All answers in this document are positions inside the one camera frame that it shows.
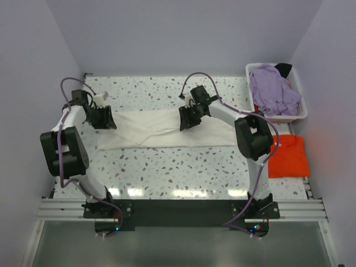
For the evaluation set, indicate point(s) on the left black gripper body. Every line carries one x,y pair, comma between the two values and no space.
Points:
98,117

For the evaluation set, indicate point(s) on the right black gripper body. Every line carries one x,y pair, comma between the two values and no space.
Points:
191,113

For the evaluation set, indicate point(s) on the white t shirt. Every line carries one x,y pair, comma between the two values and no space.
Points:
161,129

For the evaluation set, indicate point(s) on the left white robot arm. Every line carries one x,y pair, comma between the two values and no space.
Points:
67,157

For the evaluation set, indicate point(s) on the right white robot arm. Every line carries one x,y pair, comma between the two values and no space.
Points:
253,137

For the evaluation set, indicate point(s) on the lilac t shirt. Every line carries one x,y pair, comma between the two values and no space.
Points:
272,93

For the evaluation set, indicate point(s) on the black garment in basket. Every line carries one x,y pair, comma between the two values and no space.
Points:
284,69

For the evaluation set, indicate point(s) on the folded orange t shirt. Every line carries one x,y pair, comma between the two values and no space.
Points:
290,159

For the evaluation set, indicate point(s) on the white laundry basket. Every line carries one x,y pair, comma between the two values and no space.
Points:
301,111

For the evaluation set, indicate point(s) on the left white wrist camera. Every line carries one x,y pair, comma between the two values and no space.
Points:
99,100

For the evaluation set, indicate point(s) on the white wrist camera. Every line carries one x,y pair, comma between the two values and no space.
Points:
188,100
99,100

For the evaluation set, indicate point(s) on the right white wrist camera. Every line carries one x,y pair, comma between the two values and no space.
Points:
188,100

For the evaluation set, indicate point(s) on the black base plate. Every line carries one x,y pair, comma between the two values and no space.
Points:
126,215

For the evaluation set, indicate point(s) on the aluminium rail frame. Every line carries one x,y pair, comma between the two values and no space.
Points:
290,210

